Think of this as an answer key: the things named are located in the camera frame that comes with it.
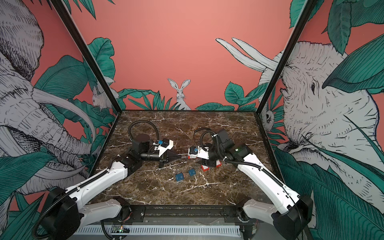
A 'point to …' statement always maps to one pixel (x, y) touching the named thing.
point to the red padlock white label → (205, 167)
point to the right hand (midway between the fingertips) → (196, 153)
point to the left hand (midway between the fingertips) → (179, 155)
